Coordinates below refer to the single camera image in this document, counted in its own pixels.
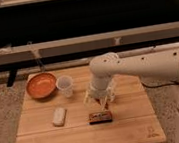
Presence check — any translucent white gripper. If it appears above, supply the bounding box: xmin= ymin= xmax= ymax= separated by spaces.
xmin=83 ymin=77 xmax=115 ymax=107

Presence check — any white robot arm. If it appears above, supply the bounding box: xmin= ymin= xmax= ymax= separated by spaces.
xmin=84 ymin=48 xmax=179 ymax=143

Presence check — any orange ceramic bowl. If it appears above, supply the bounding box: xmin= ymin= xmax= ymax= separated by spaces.
xmin=26 ymin=72 xmax=57 ymax=99

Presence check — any dark rectangular snack box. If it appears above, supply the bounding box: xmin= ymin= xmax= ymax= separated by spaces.
xmin=88 ymin=111 xmax=112 ymax=124

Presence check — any clear plastic cup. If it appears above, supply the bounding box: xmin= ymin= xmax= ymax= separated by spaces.
xmin=56 ymin=75 xmax=74 ymax=98

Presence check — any white rectangular bar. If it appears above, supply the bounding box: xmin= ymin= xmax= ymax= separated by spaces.
xmin=52 ymin=107 xmax=67 ymax=127

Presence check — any wooden folding table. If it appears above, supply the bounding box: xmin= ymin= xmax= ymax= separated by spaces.
xmin=16 ymin=67 xmax=166 ymax=143

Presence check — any black table leg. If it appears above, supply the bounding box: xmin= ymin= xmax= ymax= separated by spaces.
xmin=7 ymin=69 xmax=17 ymax=87

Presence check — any black cable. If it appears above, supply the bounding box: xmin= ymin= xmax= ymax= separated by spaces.
xmin=140 ymin=76 xmax=179 ymax=91

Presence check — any grey window ledge rail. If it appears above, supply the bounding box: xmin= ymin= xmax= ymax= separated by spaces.
xmin=0 ymin=21 xmax=179 ymax=65

